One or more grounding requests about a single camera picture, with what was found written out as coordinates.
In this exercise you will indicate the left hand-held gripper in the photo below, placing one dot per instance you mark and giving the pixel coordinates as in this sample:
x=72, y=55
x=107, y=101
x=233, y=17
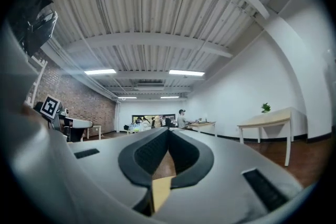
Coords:
x=50, y=107

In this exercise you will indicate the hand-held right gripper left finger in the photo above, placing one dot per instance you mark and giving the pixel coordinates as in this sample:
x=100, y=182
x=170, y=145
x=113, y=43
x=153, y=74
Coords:
x=105, y=170

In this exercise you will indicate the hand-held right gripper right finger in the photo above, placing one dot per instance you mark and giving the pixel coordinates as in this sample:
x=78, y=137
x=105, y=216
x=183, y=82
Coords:
x=225, y=191

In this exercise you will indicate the person's left forearm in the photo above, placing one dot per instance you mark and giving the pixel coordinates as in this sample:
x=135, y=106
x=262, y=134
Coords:
x=29, y=110

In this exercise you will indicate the dark-topped white bench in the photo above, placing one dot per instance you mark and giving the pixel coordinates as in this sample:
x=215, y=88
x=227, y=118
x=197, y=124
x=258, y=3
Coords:
x=95, y=126

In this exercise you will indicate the white ceiling light tube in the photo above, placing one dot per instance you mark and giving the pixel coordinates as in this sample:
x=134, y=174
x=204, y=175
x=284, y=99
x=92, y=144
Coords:
x=127, y=97
x=99, y=72
x=169, y=97
x=186, y=72

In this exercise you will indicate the small round wooden table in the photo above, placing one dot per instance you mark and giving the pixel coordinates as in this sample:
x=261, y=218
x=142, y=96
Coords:
x=161, y=191

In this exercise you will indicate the light wooden desk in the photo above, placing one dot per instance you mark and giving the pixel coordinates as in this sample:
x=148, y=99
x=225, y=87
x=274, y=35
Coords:
x=204, y=123

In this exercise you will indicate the dark framed window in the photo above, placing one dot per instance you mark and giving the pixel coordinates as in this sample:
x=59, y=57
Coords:
x=155, y=118

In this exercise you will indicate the white ceiling air conditioner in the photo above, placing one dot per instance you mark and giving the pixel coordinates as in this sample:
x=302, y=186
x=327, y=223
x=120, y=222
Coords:
x=150, y=86

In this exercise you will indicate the wooden table white legs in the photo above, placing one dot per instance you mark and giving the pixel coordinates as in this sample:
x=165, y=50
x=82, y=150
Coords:
x=267, y=117

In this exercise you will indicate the small green potted plant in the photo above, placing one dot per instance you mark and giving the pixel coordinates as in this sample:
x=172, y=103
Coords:
x=265, y=108

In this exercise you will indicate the black chest pack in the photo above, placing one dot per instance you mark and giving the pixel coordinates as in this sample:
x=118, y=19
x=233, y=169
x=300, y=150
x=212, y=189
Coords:
x=39, y=31

